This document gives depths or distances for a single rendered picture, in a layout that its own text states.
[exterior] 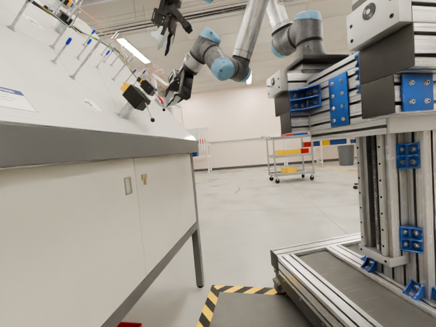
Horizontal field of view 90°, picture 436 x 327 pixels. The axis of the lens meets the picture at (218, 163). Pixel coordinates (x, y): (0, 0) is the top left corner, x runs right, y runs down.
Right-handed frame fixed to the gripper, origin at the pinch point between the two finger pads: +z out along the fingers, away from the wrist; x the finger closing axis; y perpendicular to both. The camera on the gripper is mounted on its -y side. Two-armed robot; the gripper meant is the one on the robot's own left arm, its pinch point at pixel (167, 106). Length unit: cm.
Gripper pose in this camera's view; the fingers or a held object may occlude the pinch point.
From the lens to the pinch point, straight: 103.1
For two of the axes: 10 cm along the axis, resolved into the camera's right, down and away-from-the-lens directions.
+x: -7.5, -2.3, -6.3
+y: -2.5, -7.8, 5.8
